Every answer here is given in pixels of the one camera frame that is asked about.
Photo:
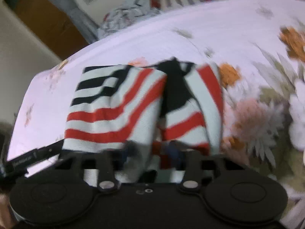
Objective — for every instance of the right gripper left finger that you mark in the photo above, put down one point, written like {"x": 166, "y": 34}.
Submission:
{"x": 110, "y": 161}

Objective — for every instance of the pile of grey clothes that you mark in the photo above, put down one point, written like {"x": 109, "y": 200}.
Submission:
{"x": 128, "y": 13}

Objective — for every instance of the brown wooden door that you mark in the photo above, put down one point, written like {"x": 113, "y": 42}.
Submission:
{"x": 50, "y": 25}

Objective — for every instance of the pink floral bed sheet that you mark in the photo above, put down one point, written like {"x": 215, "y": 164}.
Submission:
{"x": 257, "y": 178}

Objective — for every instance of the left grey curtain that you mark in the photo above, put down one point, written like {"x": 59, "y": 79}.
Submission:
{"x": 83, "y": 22}

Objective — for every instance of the striped knitted child sweater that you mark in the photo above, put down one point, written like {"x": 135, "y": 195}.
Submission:
{"x": 149, "y": 107}

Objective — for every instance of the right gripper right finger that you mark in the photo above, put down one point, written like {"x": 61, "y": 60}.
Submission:
{"x": 188, "y": 160}

